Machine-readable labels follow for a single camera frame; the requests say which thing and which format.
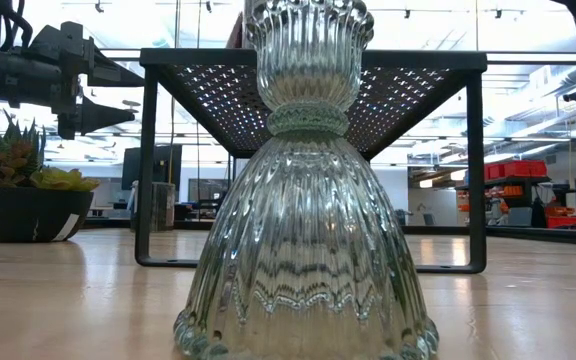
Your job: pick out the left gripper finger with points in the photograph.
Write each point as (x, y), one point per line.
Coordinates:
(110, 75)
(100, 116)

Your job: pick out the green-tinted glass candle holder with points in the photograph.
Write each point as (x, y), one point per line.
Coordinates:
(308, 225)

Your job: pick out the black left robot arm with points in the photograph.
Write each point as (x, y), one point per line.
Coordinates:
(13, 75)

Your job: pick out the black computer monitor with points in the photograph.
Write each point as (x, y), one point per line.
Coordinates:
(168, 167)

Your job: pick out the succulent plant in black pot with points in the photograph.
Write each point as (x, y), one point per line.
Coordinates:
(33, 215)

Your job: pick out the black perforated metal shelf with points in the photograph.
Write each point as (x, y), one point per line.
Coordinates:
(477, 150)

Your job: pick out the red storage bins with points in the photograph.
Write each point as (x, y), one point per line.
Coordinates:
(518, 169)

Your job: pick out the black shelving unit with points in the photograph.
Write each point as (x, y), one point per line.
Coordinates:
(518, 178)

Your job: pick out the orange storage bin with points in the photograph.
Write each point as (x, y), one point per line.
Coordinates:
(565, 221)

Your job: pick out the black aluminium table frame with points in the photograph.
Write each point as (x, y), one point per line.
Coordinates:
(543, 235)

